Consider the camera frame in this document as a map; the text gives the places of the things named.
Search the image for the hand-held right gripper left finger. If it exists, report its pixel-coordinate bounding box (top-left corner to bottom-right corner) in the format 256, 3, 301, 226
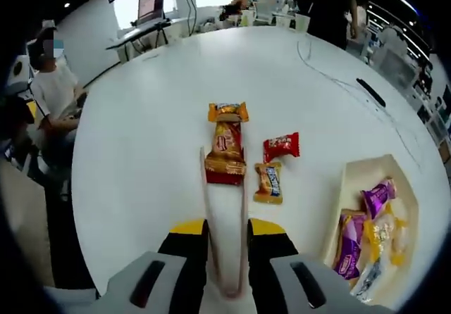
100, 218, 209, 314

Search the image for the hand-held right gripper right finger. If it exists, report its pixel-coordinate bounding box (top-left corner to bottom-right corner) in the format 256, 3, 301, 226
246, 218, 395, 314

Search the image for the dark food packet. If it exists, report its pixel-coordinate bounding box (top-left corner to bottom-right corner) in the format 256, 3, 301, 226
352, 257, 383, 296

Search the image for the purple food packet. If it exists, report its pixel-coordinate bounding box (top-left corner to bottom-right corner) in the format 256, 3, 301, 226
359, 177, 398, 220
333, 212, 369, 280

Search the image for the yellow food packet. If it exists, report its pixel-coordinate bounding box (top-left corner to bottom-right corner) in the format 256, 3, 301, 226
362, 204, 409, 266

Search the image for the brown food packet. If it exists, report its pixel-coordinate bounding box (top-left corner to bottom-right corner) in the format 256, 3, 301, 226
253, 161, 284, 206

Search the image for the beige hexagonal container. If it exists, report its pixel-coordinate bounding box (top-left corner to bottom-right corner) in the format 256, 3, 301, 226
322, 153, 421, 297

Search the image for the small red food packet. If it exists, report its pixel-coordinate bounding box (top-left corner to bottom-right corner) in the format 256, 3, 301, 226
263, 132, 301, 163

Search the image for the red gold food packet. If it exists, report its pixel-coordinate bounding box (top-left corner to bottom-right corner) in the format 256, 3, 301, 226
204, 120, 247, 185

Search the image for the orange food packet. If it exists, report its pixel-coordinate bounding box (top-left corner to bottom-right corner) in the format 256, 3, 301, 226
206, 101, 249, 123

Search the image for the operator in white shirt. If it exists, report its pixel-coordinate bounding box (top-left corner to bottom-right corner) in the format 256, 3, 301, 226
0, 158, 47, 287

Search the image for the white standing desk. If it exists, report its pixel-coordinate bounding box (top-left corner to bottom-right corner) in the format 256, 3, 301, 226
105, 18, 193, 53

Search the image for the laptop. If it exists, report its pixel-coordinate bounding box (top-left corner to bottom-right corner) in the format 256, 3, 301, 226
137, 0, 167, 25

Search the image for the white cup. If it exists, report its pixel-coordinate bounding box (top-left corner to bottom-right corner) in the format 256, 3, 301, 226
294, 13, 311, 34

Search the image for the white cable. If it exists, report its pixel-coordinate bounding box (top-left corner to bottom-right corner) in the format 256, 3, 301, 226
295, 39, 424, 169

